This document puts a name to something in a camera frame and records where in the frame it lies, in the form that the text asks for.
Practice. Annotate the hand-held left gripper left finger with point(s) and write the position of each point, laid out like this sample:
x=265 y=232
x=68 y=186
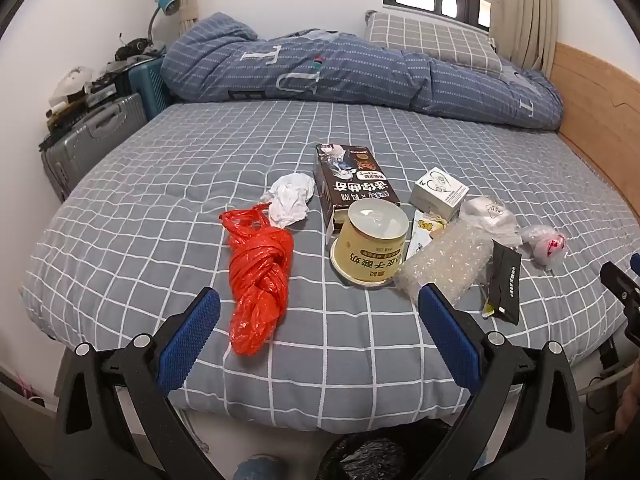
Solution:
x=192 y=340

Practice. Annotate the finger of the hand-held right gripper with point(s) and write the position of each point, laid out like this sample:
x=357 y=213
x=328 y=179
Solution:
x=636 y=262
x=620 y=287

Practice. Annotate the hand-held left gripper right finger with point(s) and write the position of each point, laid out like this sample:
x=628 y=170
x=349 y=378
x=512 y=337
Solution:
x=447 y=330

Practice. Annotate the clear bubble wrap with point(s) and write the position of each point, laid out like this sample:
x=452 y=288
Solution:
x=445 y=260

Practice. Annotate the white and yellow snack packet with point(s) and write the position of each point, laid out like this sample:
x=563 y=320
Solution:
x=421 y=232

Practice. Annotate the small white cardboard box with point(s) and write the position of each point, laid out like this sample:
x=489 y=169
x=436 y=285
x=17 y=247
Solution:
x=440 y=192

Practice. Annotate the black trash bag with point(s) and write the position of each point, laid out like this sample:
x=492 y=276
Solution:
x=370 y=455

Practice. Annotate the white tissue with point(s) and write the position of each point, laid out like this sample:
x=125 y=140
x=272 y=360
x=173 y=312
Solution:
x=290 y=200

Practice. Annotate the black flat packet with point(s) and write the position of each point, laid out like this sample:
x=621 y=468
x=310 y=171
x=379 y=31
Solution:
x=505 y=280

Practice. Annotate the clear wrapper with red spot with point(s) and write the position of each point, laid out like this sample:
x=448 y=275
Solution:
x=545 y=247

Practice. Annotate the red plastic bag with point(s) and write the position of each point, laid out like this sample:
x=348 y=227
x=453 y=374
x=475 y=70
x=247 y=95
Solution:
x=260 y=280

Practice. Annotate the yellow round tub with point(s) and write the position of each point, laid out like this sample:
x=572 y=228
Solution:
x=370 y=255

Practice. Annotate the crumpled clear plastic bag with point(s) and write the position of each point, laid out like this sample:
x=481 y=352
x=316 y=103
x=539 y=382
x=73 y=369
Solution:
x=490 y=215

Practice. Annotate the grey checked bed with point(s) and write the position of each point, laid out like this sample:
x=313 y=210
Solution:
x=150 y=220

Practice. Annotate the blue round object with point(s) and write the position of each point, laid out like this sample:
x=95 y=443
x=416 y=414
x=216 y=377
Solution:
x=260 y=467

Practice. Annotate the wooden headboard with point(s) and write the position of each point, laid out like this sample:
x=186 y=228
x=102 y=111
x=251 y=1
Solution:
x=600 y=100

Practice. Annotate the brown cardboard box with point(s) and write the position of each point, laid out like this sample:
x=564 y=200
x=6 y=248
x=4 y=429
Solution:
x=350 y=180

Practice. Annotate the grey hard suitcase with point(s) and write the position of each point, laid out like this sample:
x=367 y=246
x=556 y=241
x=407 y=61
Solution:
x=95 y=135

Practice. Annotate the teal hard suitcase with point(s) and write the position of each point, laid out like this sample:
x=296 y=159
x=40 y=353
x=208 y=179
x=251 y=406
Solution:
x=150 y=85

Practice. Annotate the blue striped duvet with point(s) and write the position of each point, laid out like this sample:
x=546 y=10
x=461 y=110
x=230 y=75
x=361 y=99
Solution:
x=350 y=70

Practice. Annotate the white plastic item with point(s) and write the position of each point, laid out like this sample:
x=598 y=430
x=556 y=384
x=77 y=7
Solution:
x=72 y=82

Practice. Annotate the grey checked pillow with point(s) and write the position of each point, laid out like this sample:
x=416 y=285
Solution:
x=430 y=35

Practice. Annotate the pile of dark clutter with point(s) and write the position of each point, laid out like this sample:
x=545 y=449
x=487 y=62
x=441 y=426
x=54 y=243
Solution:
x=135 y=50

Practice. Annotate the blue desk lamp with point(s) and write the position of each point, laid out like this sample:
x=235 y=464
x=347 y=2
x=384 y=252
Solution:
x=167 y=5

